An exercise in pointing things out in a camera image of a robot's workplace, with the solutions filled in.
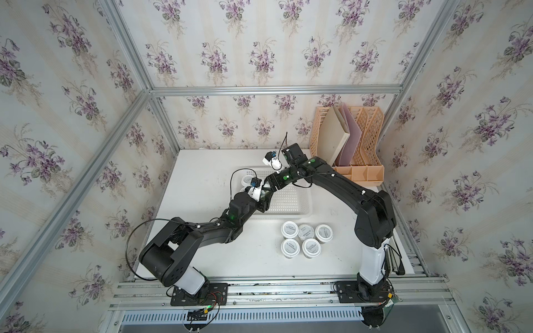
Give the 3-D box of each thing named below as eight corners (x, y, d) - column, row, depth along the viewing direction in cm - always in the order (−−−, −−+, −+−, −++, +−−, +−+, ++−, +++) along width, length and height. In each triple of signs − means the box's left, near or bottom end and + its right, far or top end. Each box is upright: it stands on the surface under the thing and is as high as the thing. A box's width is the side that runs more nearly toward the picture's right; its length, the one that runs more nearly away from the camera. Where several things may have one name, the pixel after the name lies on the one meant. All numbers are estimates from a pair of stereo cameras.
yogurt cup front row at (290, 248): (281, 259, 82) (282, 254, 77) (280, 245, 86) (281, 238, 81) (298, 259, 82) (300, 254, 77) (297, 245, 86) (299, 239, 81)
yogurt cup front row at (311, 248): (302, 259, 82) (304, 254, 77) (300, 243, 86) (302, 238, 81) (319, 259, 82) (322, 254, 77) (316, 243, 86) (319, 238, 81)
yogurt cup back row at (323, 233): (315, 245, 85) (317, 239, 81) (312, 230, 89) (315, 224, 85) (331, 245, 85) (334, 239, 81) (328, 230, 89) (331, 224, 85)
